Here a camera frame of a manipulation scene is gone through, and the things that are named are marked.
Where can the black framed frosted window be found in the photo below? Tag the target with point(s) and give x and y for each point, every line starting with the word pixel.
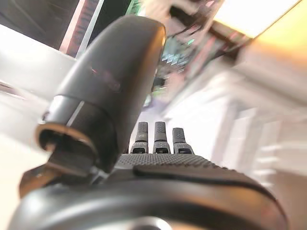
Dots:
pixel 251 14

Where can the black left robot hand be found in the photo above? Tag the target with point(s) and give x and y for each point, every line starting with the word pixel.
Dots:
pixel 115 72

